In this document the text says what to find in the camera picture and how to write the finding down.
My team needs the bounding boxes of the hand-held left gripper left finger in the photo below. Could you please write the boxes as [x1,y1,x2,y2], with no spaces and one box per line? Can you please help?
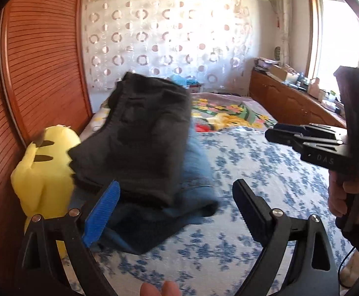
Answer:
[15,179,121,296]

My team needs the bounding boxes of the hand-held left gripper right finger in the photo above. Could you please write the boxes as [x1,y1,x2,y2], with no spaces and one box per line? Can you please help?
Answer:
[232,178,341,296]

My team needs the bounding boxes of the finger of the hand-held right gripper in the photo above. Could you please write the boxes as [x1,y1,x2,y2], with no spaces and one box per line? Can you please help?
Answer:
[293,124,344,154]
[265,123,310,144]

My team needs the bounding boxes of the dark grey pants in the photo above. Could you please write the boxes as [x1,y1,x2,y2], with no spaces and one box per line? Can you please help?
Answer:
[67,72,193,208]

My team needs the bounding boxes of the person's right hand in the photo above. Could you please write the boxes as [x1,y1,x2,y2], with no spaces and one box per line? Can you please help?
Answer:
[327,169,357,220]

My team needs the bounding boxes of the person's left hand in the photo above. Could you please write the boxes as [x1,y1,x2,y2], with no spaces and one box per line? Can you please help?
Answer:
[139,280,180,296]

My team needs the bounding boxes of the wooden cabinet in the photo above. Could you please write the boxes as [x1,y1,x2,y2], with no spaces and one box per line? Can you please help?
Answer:
[249,68,353,130]

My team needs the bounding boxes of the blue floral bedspread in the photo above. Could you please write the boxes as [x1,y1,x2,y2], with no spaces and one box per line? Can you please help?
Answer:
[64,126,357,296]

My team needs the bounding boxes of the white bottle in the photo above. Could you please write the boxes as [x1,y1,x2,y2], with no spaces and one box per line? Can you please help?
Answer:
[308,78,322,98]

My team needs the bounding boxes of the colourful floral blanket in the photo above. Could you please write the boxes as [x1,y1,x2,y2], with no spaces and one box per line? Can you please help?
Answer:
[93,91,278,134]

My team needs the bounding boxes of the cardboard box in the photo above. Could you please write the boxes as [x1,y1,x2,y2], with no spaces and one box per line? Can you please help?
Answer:
[268,66,295,83]

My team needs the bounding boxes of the blue denim jeans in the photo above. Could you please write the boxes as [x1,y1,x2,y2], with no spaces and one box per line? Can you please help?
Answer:
[75,120,221,256]

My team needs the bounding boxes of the yellow plush toy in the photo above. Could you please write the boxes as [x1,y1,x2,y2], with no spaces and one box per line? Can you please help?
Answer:
[11,125,82,260]

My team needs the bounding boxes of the wooden framed window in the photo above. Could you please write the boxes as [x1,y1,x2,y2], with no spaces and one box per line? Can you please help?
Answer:
[308,0,359,82]

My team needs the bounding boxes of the blue packet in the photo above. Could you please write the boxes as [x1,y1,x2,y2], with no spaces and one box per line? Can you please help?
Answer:
[170,74,202,89]

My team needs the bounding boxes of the pale side curtain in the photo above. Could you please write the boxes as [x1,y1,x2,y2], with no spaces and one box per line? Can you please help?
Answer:
[273,0,291,63]

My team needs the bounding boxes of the sheer curtain with circles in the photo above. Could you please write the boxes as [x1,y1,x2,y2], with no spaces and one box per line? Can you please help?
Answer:
[82,0,254,97]

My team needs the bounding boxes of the wooden slatted headboard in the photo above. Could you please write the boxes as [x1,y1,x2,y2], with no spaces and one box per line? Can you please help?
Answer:
[0,0,94,253]

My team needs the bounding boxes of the black cable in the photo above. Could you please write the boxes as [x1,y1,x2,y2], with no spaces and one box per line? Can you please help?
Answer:
[336,245,354,286]

